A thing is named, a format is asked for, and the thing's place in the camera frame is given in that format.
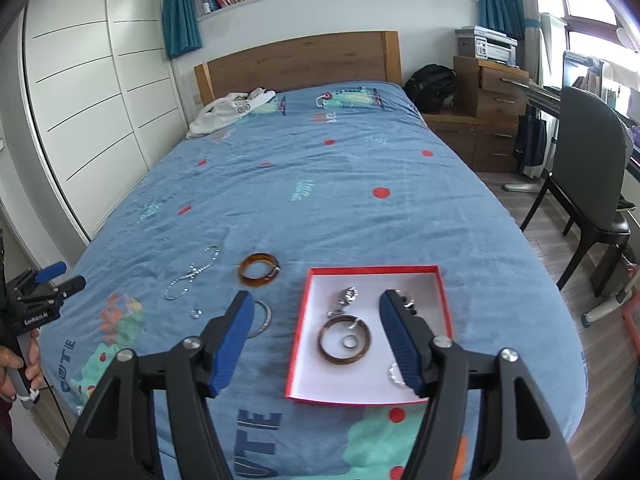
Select desk with metal edge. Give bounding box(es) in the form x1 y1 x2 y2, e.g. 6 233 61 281
500 77 561 117

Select twisted silver hoop small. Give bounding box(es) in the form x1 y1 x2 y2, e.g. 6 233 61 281
396 289 414 311

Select wooden headboard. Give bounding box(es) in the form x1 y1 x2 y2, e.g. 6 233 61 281
194 30 401 104

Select white printer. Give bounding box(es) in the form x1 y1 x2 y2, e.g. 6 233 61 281
454 26 518 67

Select black backpack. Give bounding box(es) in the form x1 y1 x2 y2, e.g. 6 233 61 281
404 64 458 114

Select silver pendant charm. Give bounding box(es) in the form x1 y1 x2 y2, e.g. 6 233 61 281
326 287 358 318

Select thin silver bangle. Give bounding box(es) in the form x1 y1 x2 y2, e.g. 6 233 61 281
247 300 273 339

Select person's left hand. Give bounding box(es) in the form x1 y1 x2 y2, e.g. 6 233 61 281
0 330 44 399

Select twisted silver hoop large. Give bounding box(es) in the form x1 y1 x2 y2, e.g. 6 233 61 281
388 362 408 389

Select teal curtain left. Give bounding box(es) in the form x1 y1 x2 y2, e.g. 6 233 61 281
162 0 202 60

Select dark desk chair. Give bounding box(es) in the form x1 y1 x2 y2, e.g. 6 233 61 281
521 87 631 288

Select white sliding wardrobe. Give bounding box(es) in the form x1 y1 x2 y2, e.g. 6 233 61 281
23 0 186 240

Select dark blue hanging bag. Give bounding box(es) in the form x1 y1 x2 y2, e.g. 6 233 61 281
513 107 548 180

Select amber bangle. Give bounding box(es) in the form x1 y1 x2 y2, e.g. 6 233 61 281
238 252 281 287

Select blue cartoon bed sheet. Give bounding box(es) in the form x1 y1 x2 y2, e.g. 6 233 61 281
40 81 587 479

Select pearl bead necklace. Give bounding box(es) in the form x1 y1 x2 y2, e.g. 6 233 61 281
162 245 222 302

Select red jewelry box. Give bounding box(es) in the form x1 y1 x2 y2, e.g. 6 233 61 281
285 264 454 406

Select white garment on bed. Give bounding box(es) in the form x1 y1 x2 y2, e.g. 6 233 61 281
186 88 277 139

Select wooden drawer cabinet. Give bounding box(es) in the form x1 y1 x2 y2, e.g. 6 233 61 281
423 56 529 172

